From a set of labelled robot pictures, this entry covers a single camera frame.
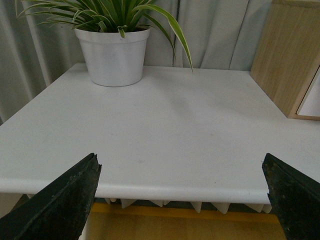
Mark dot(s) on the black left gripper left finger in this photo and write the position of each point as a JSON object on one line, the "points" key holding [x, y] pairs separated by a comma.
{"points": [[60, 210]]}

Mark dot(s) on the green spider plant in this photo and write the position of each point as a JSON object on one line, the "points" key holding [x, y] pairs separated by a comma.
{"points": [[105, 16]]}

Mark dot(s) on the light wooden drawer cabinet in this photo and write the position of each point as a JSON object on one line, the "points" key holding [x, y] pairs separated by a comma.
{"points": [[288, 54]]}

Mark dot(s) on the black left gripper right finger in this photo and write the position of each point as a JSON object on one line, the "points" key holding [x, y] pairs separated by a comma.
{"points": [[295, 198]]}

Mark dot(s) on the white plastic plant pot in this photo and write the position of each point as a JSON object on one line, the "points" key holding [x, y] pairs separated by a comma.
{"points": [[112, 60]]}

